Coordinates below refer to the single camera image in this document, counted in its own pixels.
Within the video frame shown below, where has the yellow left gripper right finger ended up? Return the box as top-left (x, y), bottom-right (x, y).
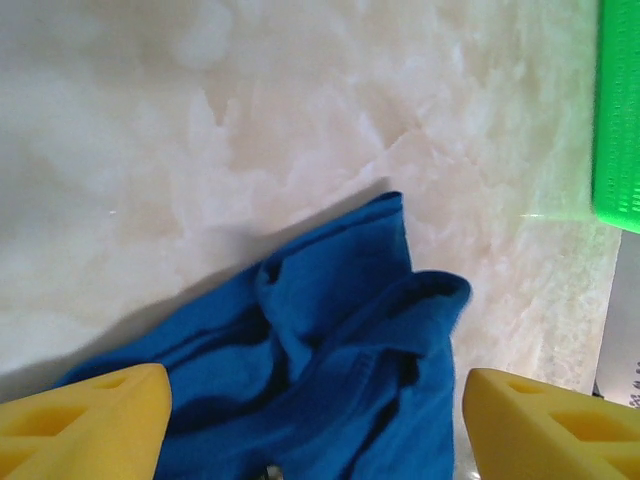
top-left (463, 368), bottom-right (640, 480)

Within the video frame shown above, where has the green plastic mesh basket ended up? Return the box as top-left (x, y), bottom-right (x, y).
top-left (591, 0), bottom-right (640, 232)

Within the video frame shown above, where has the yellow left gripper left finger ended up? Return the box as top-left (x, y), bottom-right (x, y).
top-left (0, 363), bottom-right (174, 480)

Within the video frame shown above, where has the blue t-shirt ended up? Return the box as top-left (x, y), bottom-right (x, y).
top-left (52, 189), bottom-right (474, 480)

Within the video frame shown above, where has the aluminium table side rail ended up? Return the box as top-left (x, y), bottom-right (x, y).
top-left (591, 229), bottom-right (640, 406)

